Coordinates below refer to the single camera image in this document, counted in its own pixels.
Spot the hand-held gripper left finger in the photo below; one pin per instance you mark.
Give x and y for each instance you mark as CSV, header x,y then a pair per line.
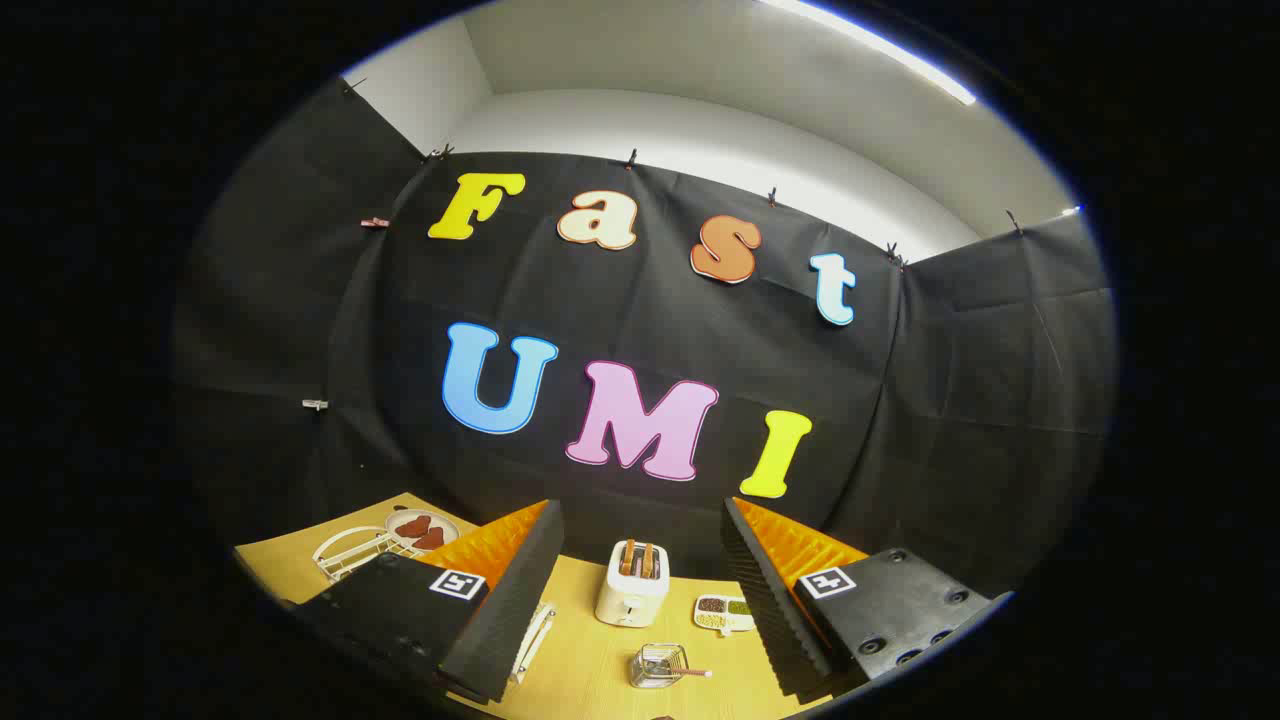
x,y
520,610

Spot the row of black cloth clips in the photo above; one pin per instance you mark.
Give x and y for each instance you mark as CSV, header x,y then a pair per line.
x,y
631,160

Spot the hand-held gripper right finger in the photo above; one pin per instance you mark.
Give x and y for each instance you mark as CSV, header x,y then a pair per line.
x,y
765,610

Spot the small saucer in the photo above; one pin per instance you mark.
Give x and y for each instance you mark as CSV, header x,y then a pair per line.
x,y
440,522

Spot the red-brown sausage piece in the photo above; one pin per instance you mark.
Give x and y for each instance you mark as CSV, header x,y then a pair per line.
x,y
431,540
412,526

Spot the brown bread slice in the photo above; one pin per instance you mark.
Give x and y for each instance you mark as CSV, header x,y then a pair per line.
x,y
628,557
649,560

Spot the white toaster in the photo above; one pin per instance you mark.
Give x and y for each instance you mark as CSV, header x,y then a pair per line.
x,y
630,595

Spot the white divided tray with beans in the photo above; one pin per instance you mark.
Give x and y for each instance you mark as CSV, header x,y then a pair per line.
x,y
722,612

